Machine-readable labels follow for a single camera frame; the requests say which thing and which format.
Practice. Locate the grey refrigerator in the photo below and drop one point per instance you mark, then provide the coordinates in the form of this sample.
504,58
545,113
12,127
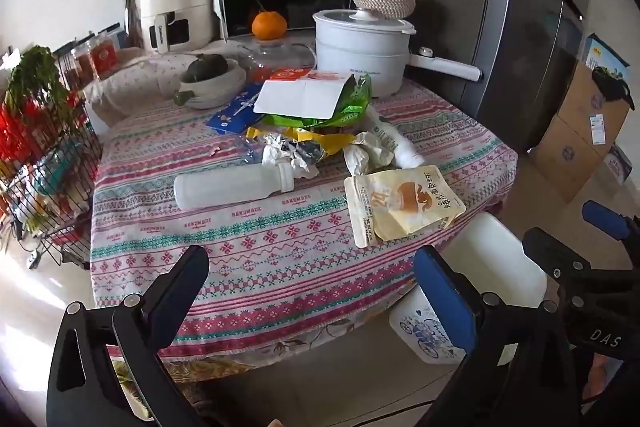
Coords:
500,32

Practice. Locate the white printed trash bin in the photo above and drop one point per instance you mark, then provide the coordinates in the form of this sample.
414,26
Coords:
495,257

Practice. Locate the white floral cloth bundle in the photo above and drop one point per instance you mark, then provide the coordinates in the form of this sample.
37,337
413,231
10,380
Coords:
135,79

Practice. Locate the patterned striped tablecloth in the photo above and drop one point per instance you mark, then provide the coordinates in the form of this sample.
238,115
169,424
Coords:
280,247

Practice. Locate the glass jar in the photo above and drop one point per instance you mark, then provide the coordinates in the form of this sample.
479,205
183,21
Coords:
272,57

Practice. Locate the white tissue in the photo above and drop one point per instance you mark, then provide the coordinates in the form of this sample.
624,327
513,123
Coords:
287,154

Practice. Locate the crumpled cream paper wrapper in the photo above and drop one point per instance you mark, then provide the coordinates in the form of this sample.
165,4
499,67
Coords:
362,152

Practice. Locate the green hanging plant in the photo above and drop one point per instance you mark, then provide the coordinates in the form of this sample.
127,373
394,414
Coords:
37,77

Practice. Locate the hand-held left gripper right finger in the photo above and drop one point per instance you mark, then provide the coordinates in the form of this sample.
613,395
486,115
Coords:
442,302

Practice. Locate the dark green squash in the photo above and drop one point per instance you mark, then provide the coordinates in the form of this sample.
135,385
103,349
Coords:
204,68

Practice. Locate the yellow crumpled wrapper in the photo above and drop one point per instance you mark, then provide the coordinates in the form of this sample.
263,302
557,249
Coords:
330,142

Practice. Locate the brown cardboard box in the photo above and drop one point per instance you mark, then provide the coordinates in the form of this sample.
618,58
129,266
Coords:
580,102
565,157

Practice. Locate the black bag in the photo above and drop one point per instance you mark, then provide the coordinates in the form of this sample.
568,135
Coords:
612,87

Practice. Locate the blue printed packet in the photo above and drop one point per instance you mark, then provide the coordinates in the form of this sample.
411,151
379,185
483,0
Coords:
230,114

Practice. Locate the yellow snack pouch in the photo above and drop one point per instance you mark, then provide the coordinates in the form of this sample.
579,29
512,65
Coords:
400,207

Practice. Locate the red packets in rack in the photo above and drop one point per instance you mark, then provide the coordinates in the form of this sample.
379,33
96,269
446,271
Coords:
17,132

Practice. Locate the blue printed box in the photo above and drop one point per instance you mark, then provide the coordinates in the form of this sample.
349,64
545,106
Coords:
605,52

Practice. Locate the white ceramic bowl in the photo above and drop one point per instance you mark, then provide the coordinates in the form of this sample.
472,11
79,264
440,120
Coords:
212,89

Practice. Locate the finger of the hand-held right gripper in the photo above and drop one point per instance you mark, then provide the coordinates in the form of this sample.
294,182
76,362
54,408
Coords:
605,217
550,252

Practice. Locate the green plastic bag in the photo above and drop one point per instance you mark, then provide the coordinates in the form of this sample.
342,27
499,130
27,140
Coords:
350,107

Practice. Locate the torn white orange cardboard box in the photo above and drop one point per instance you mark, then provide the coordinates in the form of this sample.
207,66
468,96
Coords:
300,99

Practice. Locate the white air fryer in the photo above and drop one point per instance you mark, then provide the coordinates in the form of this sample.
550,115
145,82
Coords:
172,2

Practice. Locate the white electric cooking pot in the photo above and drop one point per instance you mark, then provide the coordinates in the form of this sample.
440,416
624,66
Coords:
360,62

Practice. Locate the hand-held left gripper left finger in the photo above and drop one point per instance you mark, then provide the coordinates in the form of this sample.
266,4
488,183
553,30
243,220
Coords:
184,274

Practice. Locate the glass pot lid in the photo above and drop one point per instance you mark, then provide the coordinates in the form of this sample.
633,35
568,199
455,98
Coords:
360,21

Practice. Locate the white plastic bottle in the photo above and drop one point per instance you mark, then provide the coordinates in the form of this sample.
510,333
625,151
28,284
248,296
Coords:
220,189
400,142

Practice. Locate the orange fruit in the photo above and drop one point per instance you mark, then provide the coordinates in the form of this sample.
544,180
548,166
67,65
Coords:
269,26

